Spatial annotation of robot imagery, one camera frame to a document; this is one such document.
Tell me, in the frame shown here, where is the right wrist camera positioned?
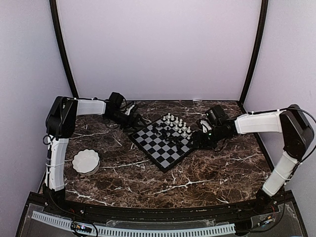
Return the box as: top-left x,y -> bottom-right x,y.
205,105 -> 229,125

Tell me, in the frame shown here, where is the black white chessboard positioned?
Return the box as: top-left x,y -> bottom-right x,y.
129,114 -> 194,173

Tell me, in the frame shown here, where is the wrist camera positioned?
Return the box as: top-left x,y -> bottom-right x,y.
109,92 -> 124,108
205,105 -> 229,125

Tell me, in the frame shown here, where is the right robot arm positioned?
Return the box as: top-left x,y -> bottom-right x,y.
191,104 -> 316,214

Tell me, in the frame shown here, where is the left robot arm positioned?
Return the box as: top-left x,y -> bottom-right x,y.
43,92 -> 142,215

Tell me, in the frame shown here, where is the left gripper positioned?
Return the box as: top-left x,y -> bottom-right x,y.
105,110 -> 148,132

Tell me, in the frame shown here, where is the white scalloped bowl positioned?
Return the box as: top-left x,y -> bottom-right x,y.
72,149 -> 100,176

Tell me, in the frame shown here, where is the white perforated cable tray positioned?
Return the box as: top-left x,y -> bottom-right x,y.
31,211 -> 236,237

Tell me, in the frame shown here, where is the black front rail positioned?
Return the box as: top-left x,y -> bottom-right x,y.
22,191 -> 293,223

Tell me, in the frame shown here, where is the left black frame post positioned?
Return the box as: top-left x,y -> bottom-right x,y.
49,0 -> 79,98

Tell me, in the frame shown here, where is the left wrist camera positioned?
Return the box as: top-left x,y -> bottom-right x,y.
109,92 -> 124,108

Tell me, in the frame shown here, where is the right black frame post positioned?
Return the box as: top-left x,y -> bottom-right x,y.
239,0 -> 269,106

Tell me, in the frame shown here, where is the black frame post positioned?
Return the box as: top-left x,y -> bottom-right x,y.
239,0 -> 269,106
49,0 -> 79,98

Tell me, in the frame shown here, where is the black piece pile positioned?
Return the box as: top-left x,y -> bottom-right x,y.
153,123 -> 185,149

